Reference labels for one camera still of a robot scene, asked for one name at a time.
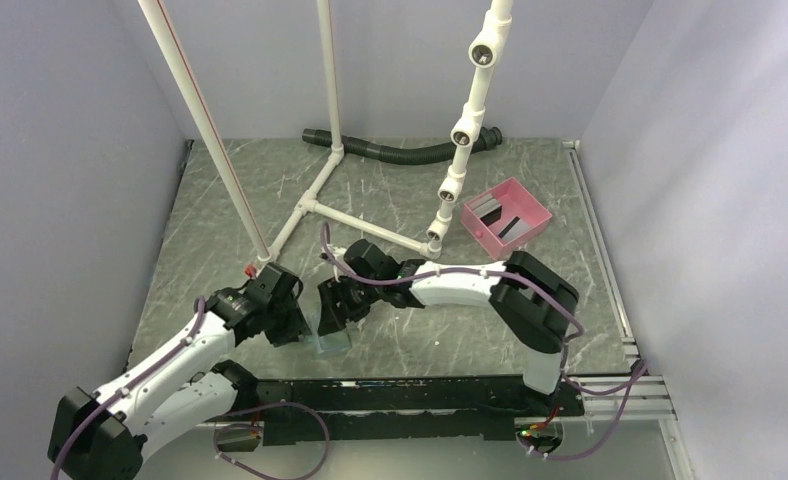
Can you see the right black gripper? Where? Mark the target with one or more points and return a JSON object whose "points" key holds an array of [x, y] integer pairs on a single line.
{"points": [[335, 317]]}

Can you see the grey card stack in tray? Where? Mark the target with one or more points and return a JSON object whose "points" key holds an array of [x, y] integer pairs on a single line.
{"points": [[487, 208]]}

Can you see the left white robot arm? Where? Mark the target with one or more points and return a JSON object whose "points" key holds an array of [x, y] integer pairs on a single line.
{"points": [[109, 432]]}

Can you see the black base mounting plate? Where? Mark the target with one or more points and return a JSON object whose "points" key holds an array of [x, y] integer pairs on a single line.
{"points": [[489, 407]]}

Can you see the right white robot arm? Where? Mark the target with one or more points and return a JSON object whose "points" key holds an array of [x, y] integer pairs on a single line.
{"points": [[533, 301]]}

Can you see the pink plastic card tray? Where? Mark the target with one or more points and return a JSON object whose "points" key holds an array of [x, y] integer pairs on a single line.
{"points": [[516, 201]]}

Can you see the black striped card in tray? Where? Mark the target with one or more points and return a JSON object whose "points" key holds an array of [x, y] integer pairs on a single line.
{"points": [[515, 228]]}

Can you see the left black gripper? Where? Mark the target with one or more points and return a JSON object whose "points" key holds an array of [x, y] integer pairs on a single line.
{"points": [[295, 326]]}

